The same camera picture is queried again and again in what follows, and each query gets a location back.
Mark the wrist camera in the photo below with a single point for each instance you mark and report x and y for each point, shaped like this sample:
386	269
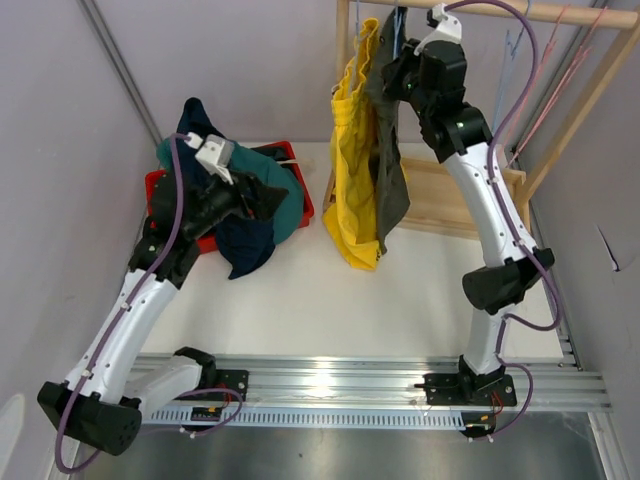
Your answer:
445	27
213	153

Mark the blue hanger of olive shorts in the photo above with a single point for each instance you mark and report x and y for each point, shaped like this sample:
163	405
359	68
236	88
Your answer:
399	16

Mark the wooden clothes rack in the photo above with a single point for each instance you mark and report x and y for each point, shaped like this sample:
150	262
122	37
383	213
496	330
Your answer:
439	205

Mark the blue hanger of navy shorts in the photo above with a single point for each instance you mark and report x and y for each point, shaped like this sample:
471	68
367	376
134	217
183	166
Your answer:
510	53

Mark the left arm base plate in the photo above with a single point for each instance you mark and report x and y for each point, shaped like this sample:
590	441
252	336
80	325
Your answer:
232	379

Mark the yellow shorts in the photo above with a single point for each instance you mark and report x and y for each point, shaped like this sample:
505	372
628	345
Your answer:
351	219

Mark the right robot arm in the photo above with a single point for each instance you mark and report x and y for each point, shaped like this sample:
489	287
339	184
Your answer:
513	263

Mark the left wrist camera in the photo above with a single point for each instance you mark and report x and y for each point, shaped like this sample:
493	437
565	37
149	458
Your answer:
213	153

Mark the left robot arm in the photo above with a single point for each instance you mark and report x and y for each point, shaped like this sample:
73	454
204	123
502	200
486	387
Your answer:
97	404

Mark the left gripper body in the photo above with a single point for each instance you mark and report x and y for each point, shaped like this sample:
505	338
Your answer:
217	202

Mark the blue hanger of yellow shorts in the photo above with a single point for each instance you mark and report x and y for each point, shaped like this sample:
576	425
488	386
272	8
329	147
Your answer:
348	39

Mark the aluminium rail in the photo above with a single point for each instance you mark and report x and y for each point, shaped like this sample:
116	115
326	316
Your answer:
389	383

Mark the red plastic bin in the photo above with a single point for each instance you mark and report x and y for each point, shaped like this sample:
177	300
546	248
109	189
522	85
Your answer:
167	195

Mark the olive green shorts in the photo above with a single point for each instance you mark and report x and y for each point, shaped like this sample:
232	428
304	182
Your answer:
390	187

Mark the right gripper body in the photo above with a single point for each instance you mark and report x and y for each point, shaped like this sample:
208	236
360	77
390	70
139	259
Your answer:
403	82

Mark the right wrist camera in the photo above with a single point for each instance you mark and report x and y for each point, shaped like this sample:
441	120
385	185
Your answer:
445	27

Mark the navy blue shorts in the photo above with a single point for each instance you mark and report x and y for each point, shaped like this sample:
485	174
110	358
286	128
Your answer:
245	243

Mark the pink hanger of teal shorts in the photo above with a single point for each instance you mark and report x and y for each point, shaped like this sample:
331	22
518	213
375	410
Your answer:
554	61

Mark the teal green shorts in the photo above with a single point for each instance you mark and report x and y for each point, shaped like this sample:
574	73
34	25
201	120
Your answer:
248	162

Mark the slotted cable duct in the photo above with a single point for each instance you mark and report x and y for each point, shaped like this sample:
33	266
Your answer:
412	419

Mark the dark grey shorts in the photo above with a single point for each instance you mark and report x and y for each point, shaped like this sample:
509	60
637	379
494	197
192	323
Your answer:
278	153

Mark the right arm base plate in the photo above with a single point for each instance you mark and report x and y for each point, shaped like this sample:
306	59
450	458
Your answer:
448	389

